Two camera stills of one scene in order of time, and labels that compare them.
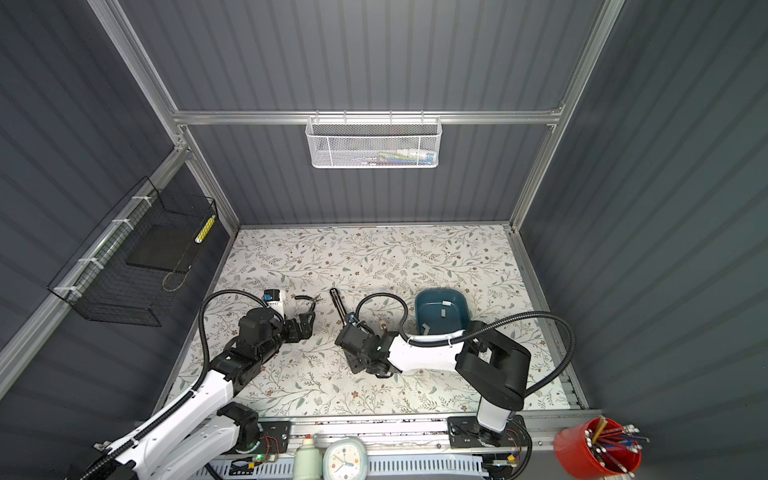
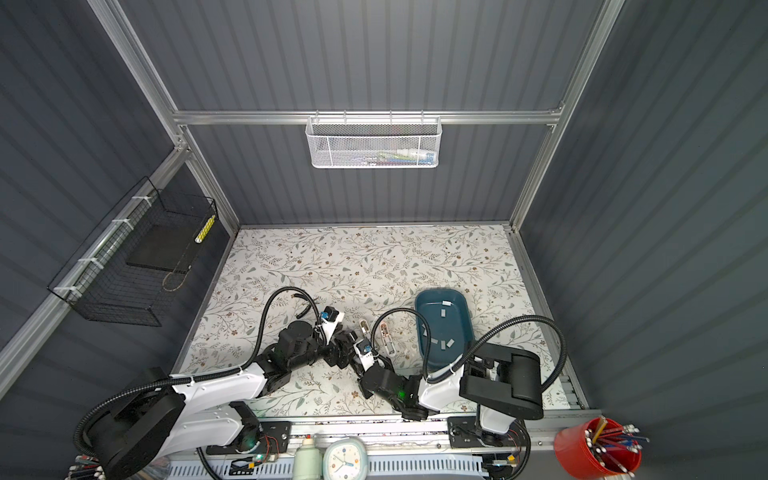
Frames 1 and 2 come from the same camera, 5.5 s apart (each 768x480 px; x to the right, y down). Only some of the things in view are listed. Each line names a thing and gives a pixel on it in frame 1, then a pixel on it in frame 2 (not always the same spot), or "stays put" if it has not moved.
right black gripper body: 356,364 → 362,385
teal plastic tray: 441,310 stays put
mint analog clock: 345,459 stays put
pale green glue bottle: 307,461 stays put
